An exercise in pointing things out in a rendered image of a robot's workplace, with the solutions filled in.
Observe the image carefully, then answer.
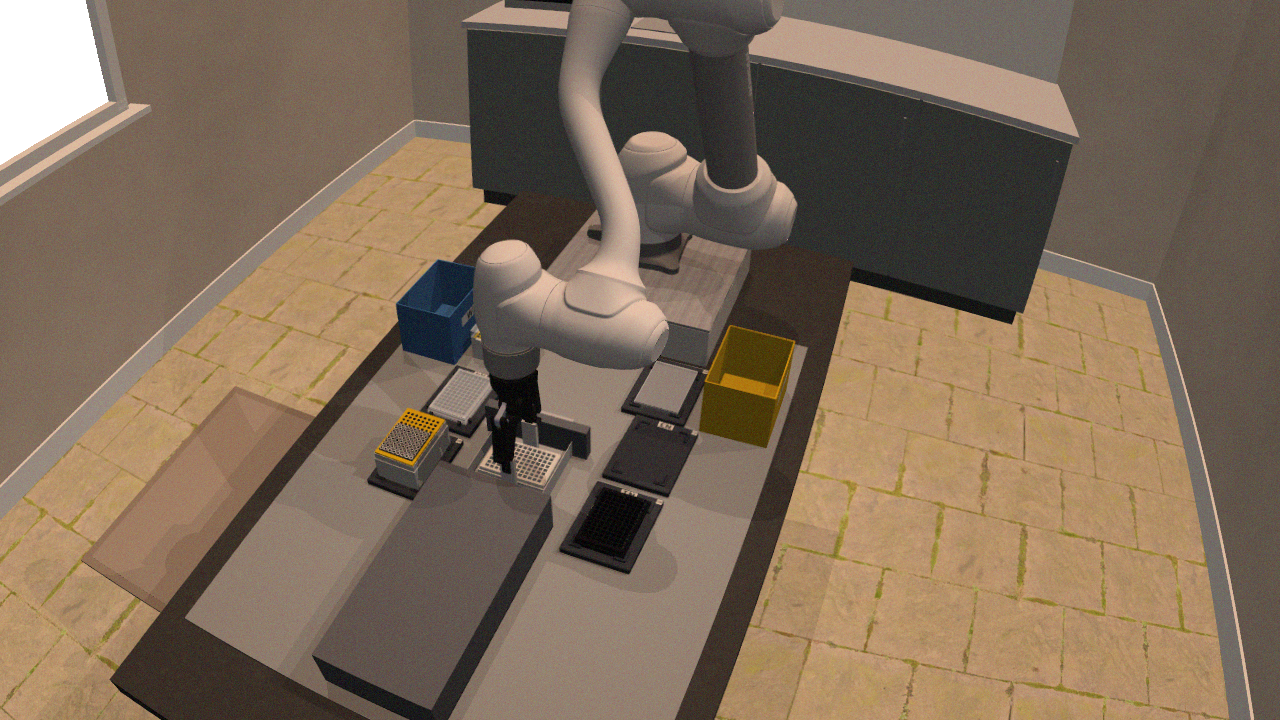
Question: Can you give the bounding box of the blue open-top bin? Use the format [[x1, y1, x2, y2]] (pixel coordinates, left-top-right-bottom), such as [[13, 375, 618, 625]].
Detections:
[[396, 259, 476, 365]]

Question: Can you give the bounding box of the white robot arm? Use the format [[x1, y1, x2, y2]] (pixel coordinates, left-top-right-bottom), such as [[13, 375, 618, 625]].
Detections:
[[474, 0, 797, 380]]

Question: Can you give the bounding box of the black multiwell plate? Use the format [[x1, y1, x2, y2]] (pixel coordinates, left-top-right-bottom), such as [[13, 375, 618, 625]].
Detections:
[[573, 487, 652, 559]]

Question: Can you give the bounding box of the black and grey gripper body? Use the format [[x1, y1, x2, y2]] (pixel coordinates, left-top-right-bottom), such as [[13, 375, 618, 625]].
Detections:
[[489, 370, 538, 416]]

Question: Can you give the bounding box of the light grey bench mat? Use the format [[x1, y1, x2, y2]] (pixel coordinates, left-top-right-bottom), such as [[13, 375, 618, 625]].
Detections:
[[186, 343, 808, 720]]

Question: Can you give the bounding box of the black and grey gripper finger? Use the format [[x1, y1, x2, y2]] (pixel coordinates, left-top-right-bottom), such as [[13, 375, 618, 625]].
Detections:
[[490, 398, 524, 486], [521, 370, 541, 448]]

